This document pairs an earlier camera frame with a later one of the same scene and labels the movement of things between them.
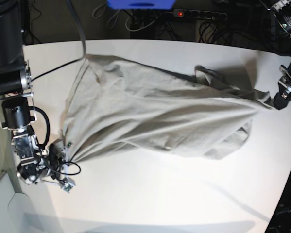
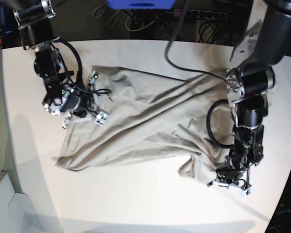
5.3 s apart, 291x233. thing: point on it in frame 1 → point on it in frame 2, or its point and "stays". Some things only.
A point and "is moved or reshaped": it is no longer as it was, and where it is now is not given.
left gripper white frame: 63,151 → 77,116
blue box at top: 140,4 stays
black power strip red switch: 200,14 stays
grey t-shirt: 120,102 is moved or reshaped
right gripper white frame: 281,100 → 245,190
